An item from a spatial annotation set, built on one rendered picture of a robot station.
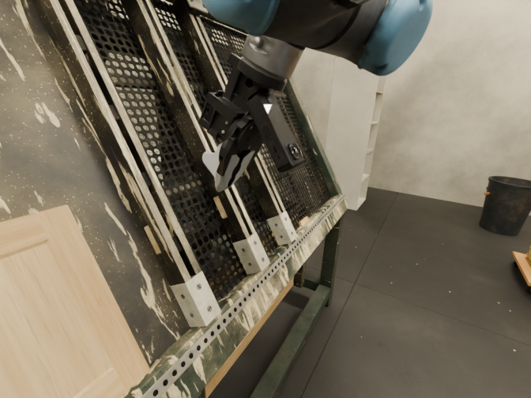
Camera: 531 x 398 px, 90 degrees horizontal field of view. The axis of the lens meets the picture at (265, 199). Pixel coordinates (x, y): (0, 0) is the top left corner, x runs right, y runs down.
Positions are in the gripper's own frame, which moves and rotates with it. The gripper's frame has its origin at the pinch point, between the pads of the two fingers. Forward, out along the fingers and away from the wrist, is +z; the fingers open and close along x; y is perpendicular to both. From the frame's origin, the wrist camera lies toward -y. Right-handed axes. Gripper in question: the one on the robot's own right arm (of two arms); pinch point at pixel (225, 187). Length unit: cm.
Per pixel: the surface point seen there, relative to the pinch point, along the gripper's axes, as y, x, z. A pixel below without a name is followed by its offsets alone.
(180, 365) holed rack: -11.9, 6.4, 42.4
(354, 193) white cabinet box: -5, -347, 118
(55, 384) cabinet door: 0.7, 25.4, 38.7
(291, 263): -14, -51, 46
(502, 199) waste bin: -144, -376, 22
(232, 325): -14.1, -11.8, 45.0
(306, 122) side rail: 39, -131, 17
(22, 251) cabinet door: 21.4, 21.5, 26.0
